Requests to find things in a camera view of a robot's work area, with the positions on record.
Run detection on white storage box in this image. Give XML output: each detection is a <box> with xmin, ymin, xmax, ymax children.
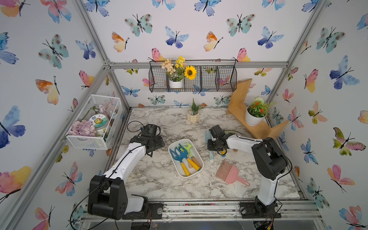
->
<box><xmin>168</xmin><ymin>139</ymin><xmax>204</xmax><ymax>179</ymax></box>

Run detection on green rake wooden handle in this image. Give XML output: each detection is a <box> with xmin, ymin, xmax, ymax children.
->
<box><xmin>184</xmin><ymin>143</ymin><xmax>202</xmax><ymax>168</ymax></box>

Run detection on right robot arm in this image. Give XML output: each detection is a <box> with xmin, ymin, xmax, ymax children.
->
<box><xmin>207</xmin><ymin>125</ymin><xmax>288</xmax><ymax>219</ymax></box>

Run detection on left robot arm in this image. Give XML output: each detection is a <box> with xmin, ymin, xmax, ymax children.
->
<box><xmin>84</xmin><ymin>124</ymin><xmax>165</xmax><ymax>221</ymax></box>

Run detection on pink hand brush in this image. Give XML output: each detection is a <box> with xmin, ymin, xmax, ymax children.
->
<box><xmin>216</xmin><ymin>161</ymin><xmax>251</xmax><ymax>187</ymax></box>

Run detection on wooden zigzag shelf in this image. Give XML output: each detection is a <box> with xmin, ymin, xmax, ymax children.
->
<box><xmin>227</xmin><ymin>79</ymin><xmax>288</xmax><ymax>139</ymax></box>

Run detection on small woven pot plant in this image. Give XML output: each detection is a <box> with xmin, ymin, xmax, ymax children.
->
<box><xmin>187</xmin><ymin>99</ymin><xmax>203</xmax><ymax>123</ymax></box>

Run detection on white pot red flowers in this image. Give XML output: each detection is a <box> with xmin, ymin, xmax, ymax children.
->
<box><xmin>245</xmin><ymin>97</ymin><xmax>271</xmax><ymax>127</ymax></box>

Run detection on round tin in basket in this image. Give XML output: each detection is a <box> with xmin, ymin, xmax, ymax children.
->
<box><xmin>89</xmin><ymin>114</ymin><xmax>108</xmax><ymax>130</ymax></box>

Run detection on purple artificial flowers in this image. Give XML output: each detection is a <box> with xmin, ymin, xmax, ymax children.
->
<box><xmin>67</xmin><ymin>120</ymin><xmax>96</xmax><ymax>137</ymax></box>

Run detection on white pot yellow flowers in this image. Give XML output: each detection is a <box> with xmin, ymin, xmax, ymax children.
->
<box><xmin>161</xmin><ymin>56</ymin><xmax>197</xmax><ymax>89</ymax></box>

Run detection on blue trowel yellow handle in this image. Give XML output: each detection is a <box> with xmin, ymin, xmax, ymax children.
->
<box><xmin>179</xmin><ymin>144</ymin><xmax>200</xmax><ymax>171</ymax></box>

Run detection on white mesh wall basket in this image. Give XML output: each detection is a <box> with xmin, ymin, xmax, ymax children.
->
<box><xmin>66</xmin><ymin>94</ymin><xmax>123</xmax><ymax>150</ymax></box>

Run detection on black wire wall basket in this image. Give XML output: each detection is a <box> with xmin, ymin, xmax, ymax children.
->
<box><xmin>148</xmin><ymin>59</ymin><xmax>238</xmax><ymax>93</ymax></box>

